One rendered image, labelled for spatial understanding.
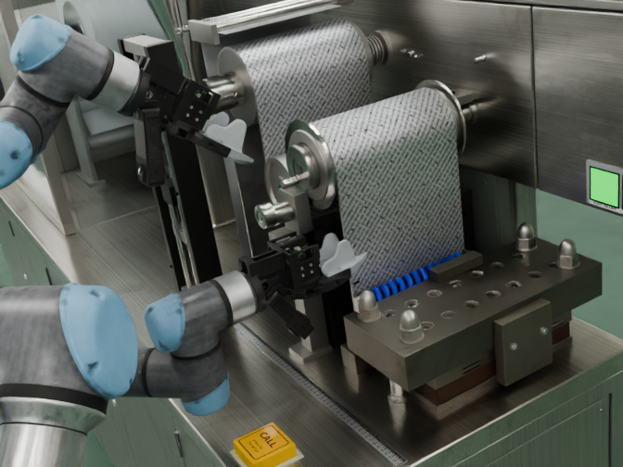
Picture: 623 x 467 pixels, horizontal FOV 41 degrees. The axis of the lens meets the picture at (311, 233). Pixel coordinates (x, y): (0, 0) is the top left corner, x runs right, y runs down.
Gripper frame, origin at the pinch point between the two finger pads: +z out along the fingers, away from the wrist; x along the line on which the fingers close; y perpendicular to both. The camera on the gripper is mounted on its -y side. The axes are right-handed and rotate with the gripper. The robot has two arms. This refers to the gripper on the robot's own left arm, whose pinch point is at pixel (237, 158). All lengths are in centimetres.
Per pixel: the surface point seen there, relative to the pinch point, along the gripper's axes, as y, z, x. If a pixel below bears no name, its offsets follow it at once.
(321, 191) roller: 1.2, 13.4, -4.4
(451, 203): 9.2, 36.7, -7.1
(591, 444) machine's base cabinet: -16, 65, -33
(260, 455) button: -36.3, 13.3, -20.3
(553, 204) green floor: 44, 259, 165
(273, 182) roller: -1.3, 16.5, 14.7
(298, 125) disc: 8.8, 7.3, 0.6
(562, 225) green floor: 34, 247, 144
